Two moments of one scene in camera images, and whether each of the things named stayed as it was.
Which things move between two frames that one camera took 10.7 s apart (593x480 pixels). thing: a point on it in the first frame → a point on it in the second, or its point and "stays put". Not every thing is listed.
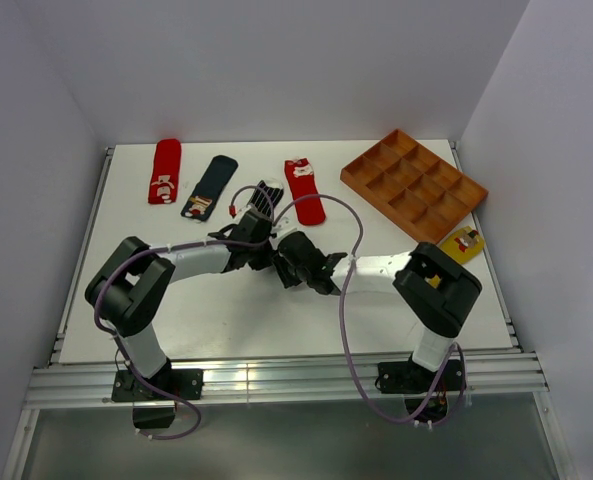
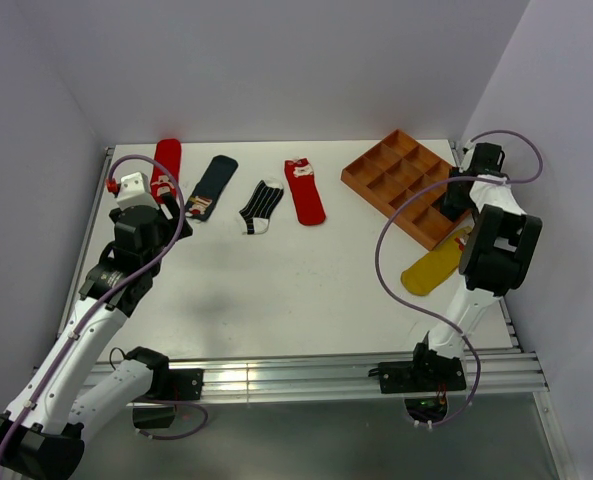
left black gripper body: x=260 y=255 → x=167 y=227
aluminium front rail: x=287 y=380 stays put
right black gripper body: x=290 y=276 → x=458 y=197
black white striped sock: x=260 y=201 stays put
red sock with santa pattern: x=301 y=182 stays put
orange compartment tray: x=414 y=185 stays put
